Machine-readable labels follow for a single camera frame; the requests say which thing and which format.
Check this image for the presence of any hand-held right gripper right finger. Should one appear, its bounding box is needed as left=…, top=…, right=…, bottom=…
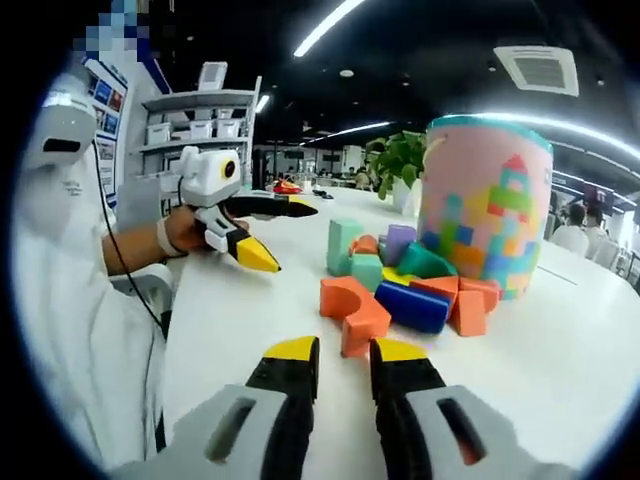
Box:
left=368, top=337, right=581, bottom=480

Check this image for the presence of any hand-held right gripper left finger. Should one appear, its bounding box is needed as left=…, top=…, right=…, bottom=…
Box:
left=112, top=335, right=321, bottom=480

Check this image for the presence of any pile of colourful toy blocks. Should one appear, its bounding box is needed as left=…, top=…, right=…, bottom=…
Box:
left=318, top=218, right=505, bottom=359

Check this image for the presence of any pink toy storage bucket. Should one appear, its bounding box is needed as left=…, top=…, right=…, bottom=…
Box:
left=417, top=113, right=554, bottom=301

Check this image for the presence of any row of white storage bins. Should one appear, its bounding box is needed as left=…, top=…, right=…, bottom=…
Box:
left=145, top=117, right=240, bottom=146

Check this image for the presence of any person's left hand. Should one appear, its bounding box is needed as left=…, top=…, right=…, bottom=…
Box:
left=159, top=203, right=212, bottom=258

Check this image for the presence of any grey shelf rack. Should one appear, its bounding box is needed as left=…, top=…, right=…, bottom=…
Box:
left=139, top=74, right=264, bottom=194

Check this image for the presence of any ceiling light strip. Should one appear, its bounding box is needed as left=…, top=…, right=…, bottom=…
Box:
left=298, top=121, right=392, bottom=147
left=293, top=0, right=369, bottom=58
left=469, top=112, right=640, bottom=164

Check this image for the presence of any green plant in white pot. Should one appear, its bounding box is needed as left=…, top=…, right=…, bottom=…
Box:
left=366, top=130, right=429, bottom=217

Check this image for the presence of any white chest-worn device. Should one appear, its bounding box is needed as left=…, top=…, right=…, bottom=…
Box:
left=22, top=88, right=99, bottom=174

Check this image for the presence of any person in white shirt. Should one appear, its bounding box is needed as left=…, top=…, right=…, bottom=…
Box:
left=12, top=149, right=169, bottom=476

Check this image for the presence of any ceiling air conditioner vent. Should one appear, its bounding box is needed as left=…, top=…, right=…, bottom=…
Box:
left=493, top=45, right=580, bottom=97

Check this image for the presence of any thin black cable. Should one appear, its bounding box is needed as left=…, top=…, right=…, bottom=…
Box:
left=91, top=139, right=169, bottom=331

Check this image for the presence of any blue framed wall poster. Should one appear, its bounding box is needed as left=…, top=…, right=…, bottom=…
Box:
left=82, top=57, right=130, bottom=209

